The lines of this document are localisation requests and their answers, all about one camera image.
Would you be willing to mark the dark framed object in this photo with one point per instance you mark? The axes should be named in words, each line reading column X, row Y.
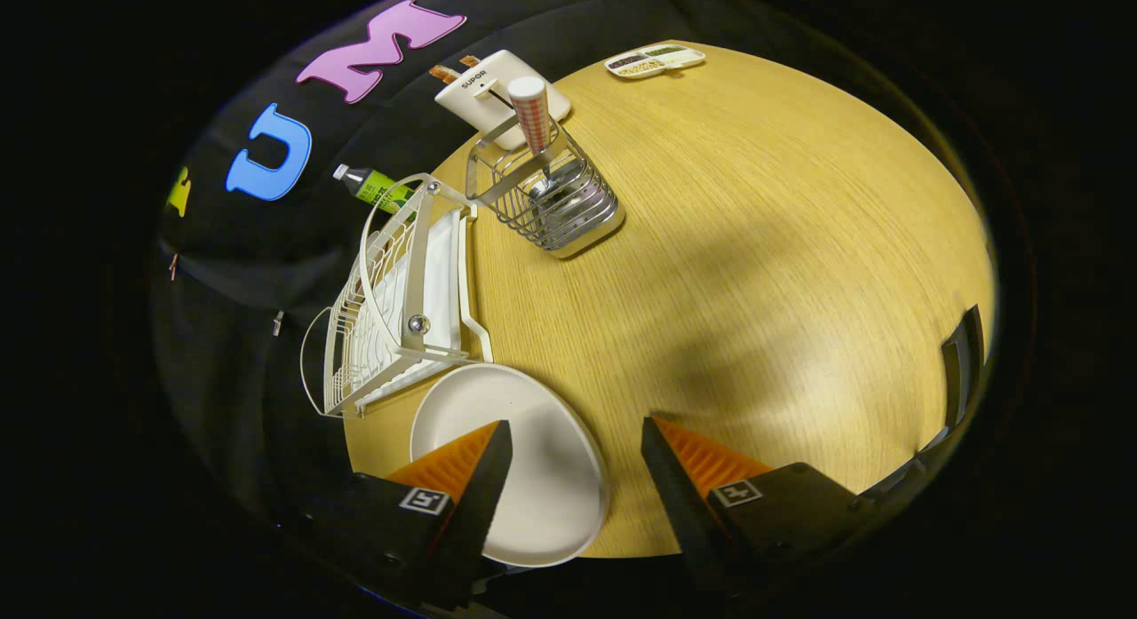
column 964, row 361

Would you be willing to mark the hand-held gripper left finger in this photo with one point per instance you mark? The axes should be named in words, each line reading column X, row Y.
column 484, row 486

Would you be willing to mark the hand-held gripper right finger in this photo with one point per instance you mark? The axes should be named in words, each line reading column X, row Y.
column 679, row 503

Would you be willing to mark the white divided bean dish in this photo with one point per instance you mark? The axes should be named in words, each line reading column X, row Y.
column 686, row 59

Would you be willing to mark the black backdrop cloth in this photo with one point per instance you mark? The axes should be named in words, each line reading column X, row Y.
column 266, row 246

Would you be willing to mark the white toaster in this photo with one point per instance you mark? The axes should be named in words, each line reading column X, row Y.
column 497, row 75

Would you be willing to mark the green label drink bottle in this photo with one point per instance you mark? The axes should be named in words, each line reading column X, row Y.
column 373, row 186

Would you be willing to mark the white round plate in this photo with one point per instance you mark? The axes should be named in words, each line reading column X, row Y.
column 551, row 477

